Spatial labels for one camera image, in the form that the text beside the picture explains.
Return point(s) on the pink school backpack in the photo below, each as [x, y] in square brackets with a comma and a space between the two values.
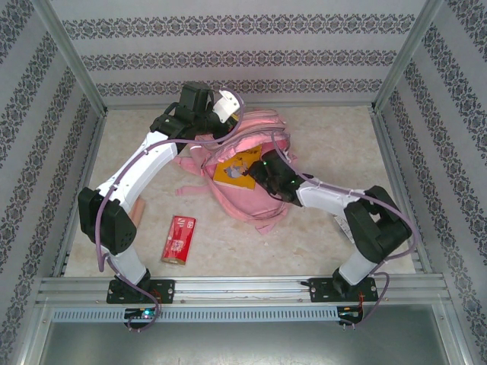
[251, 205]

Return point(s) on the yellow picture book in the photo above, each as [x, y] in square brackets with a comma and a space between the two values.
[232, 171]

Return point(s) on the red box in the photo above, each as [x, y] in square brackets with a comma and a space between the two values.
[179, 239]

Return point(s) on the tan long item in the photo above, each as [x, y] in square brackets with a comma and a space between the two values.
[139, 211]

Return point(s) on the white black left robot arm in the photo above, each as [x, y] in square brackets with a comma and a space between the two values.
[144, 167]

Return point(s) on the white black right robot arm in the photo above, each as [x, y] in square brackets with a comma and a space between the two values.
[327, 195]

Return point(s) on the right controller circuit board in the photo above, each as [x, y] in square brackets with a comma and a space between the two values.
[350, 313]

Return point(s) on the controller circuit board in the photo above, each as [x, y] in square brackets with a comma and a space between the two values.
[146, 313]
[350, 313]

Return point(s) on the grey metal tray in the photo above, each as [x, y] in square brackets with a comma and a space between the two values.
[243, 344]

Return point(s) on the left controller circuit board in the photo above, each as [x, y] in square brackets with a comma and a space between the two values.
[146, 313]

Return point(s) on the aluminium mounting rail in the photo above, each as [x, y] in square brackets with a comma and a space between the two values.
[243, 285]

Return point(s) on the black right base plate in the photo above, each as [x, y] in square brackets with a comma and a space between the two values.
[319, 291]

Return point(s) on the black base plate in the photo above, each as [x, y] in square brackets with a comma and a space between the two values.
[163, 291]
[319, 291]

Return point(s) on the left aluminium frame post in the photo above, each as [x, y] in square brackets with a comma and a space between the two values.
[72, 57]

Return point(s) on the aluminium frame post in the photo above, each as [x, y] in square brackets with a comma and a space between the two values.
[407, 57]
[72, 57]

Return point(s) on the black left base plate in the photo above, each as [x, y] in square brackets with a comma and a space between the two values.
[163, 291]

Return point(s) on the right aluminium frame post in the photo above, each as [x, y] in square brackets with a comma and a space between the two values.
[407, 57]

